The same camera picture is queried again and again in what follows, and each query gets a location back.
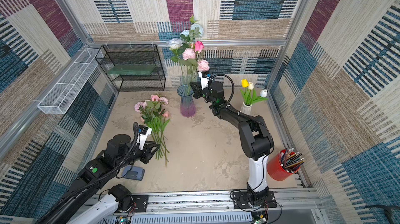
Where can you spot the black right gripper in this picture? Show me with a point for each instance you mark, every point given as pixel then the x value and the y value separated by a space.
pixel 198 91

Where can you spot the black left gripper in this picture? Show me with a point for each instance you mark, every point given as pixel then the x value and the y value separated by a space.
pixel 147 151

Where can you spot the pink carnation stem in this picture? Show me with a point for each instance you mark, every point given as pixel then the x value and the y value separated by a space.
pixel 139 105

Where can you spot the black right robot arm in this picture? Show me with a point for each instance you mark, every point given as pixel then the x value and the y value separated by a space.
pixel 256 142

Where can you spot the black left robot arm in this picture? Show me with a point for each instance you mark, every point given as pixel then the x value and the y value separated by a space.
pixel 121 151

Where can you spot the purple glass vase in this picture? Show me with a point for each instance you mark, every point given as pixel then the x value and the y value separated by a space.
pixel 187 106

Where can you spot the white ribbed vase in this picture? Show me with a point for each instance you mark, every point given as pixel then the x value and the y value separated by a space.
pixel 246 109

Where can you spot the grey blue small case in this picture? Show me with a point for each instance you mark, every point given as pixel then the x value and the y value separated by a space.
pixel 133 173

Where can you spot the pink rose bouquet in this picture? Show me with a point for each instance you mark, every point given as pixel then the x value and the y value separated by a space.
pixel 187 51

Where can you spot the yellow tulip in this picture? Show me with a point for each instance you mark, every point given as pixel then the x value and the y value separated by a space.
pixel 244 83

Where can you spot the green mat on shelf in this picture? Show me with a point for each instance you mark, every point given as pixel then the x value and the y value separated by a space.
pixel 131 70

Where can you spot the cream white tulip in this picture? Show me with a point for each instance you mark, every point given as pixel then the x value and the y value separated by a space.
pixel 251 86

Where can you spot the white tulip bud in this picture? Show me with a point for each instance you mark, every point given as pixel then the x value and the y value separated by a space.
pixel 264 93

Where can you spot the red cup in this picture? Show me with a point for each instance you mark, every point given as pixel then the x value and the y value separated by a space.
pixel 276 170

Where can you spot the pencils in red cup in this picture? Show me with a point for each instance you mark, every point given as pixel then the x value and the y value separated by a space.
pixel 290 161

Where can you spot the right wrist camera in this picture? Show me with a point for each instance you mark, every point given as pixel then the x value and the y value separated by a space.
pixel 204 77

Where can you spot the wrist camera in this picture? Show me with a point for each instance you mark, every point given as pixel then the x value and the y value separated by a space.
pixel 204 77
pixel 144 132

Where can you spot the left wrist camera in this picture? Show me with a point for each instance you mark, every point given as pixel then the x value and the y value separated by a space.
pixel 144 132

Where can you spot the black wire shelf rack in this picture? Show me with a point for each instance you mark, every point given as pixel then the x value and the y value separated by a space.
pixel 109 56

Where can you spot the white wire mesh basket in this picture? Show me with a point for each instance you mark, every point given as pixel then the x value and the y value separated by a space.
pixel 62 95

